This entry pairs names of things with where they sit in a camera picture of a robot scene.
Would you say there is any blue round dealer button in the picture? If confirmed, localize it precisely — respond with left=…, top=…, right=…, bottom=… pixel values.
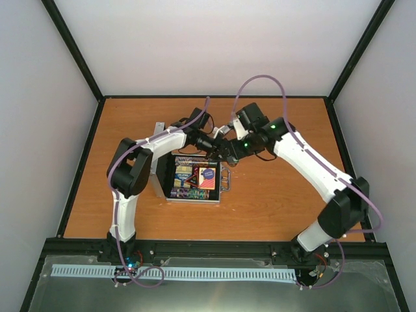
left=200, top=168, right=215, bottom=181

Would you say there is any red playing card box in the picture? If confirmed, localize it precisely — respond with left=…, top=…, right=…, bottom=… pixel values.
left=198, top=167, right=216, bottom=190

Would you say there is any red triangular dealer marker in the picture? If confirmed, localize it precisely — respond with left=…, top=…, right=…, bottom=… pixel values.
left=184, top=174, right=199, bottom=189

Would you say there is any aluminium poker case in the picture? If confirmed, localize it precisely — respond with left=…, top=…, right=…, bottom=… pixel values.
left=149, top=122, right=232, bottom=206

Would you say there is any blue gold playing card box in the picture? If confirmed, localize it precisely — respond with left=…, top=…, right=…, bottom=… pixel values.
left=174, top=166, right=193, bottom=189

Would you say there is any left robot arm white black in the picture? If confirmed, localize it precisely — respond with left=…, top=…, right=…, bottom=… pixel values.
left=107, top=108, right=215, bottom=262

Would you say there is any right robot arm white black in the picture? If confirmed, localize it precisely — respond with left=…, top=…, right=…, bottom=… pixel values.
left=231, top=117, right=369, bottom=263

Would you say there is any red dice row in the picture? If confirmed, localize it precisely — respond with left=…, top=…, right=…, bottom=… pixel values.
left=192, top=166, right=200, bottom=175

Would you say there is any upper poker chip row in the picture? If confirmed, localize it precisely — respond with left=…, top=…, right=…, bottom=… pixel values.
left=175, top=156, right=215, bottom=166

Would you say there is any poker chip row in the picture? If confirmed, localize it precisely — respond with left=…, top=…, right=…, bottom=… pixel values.
left=175, top=156, right=215, bottom=166
left=170, top=188, right=209, bottom=200

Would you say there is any lower poker chip row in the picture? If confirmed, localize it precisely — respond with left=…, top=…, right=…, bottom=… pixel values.
left=170, top=188, right=209, bottom=200

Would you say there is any green led circuit board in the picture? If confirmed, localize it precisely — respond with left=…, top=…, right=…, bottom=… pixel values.
left=125, top=251, right=144, bottom=271

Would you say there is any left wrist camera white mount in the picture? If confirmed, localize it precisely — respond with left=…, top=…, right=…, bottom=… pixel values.
left=213, top=125, right=231, bottom=138

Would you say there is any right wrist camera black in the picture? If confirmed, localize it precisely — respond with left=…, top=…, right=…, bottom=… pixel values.
left=237, top=103, right=269, bottom=132

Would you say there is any black table edge frame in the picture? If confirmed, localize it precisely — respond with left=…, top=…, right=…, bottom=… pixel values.
left=57, top=94, right=378, bottom=243

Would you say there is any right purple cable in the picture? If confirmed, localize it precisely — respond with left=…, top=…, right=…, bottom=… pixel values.
left=231, top=74, right=385, bottom=290

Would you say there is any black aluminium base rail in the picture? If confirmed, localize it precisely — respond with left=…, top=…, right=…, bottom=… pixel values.
left=41, top=238, right=392, bottom=267

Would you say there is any light blue cable duct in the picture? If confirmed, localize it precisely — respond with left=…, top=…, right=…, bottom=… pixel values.
left=50, top=264, right=296, bottom=283

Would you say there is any right black frame post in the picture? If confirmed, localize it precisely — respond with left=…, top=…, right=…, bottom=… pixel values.
left=327, top=0, right=395, bottom=106

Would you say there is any black frame post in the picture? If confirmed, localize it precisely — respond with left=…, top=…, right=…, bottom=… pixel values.
left=327, top=0, right=395, bottom=106
left=41, top=0, right=104, bottom=102

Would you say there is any left black frame post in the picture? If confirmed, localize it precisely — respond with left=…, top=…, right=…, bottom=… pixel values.
left=41, top=0, right=104, bottom=102

